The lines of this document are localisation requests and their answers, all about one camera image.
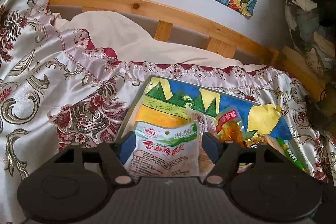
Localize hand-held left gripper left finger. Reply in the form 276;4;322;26
51;132;137;186

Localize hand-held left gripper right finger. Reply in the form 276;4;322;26
201;132;287;186

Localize clear packet of brown snacks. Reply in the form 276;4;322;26
188;109;219;136

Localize orange red snack packet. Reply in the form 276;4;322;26
215;107;246;142

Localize white snack packet red print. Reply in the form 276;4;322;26
123;120;200;183

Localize clear cracker packet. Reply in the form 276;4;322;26
251;135;279;151

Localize grey tray with painted lining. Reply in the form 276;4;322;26
115;74;311;178

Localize green stick snack packet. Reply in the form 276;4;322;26
275;137;308;172

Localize patterned satin blanket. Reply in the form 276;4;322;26
0;0;336;224

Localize brown trousers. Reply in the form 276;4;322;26
306;82;336;130

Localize cream pillow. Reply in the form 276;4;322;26
51;11;245;67

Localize pile of crumpled clothes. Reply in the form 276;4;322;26
282;0;336;75

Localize wooden bed frame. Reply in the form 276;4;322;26
49;0;327;102

